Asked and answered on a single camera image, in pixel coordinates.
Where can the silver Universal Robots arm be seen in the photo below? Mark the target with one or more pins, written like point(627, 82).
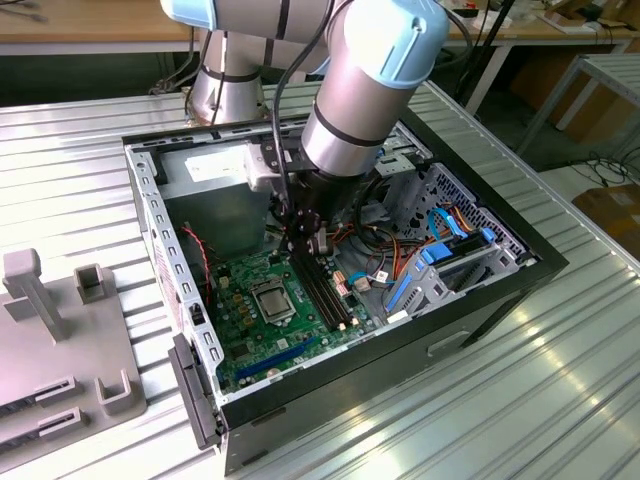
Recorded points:
point(360, 100)

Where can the CPU socket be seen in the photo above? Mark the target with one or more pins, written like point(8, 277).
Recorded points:
point(280, 322)

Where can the metal drive bay cage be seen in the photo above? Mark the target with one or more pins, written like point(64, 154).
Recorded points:
point(402, 195)

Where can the black RAM slot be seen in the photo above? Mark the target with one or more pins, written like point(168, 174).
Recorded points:
point(332, 289)
point(312, 289)
point(319, 289)
point(326, 289)

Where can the grey power supply unit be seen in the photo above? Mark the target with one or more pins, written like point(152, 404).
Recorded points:
point(210, 210)

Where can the blue disk carrier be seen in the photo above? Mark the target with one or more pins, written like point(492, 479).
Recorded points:
point(434, 252)

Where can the metal disk bay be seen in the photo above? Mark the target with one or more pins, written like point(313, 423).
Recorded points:
point(427, 295)

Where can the green motherboard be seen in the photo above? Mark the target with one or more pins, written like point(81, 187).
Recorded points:
point(300, 340)

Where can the blue expansion slot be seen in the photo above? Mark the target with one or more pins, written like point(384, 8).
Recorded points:
point(275, 359)

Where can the silver coin battery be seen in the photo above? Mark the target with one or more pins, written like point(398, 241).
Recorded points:
point(274, 373)

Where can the black open PC case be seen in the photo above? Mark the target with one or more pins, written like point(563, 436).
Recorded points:
point(350, 400)

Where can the white flat box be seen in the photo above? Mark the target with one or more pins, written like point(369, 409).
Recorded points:
point(487, 20)

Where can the brown cardboard box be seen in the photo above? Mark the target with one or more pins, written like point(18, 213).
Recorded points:
point(612, 215)

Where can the grey parts rack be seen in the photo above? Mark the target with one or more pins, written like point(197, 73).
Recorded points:
point(75, 340)

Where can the wooden desk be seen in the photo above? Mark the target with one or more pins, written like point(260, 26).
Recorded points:
point(60, 22)

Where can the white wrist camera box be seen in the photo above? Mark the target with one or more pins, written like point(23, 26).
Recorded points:
point(260, 170)

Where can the blue plastic bay rail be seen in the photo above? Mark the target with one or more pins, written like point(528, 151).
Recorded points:
point(400, 295)

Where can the white metal frame table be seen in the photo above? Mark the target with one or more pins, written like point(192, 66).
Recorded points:
point(610, 65)

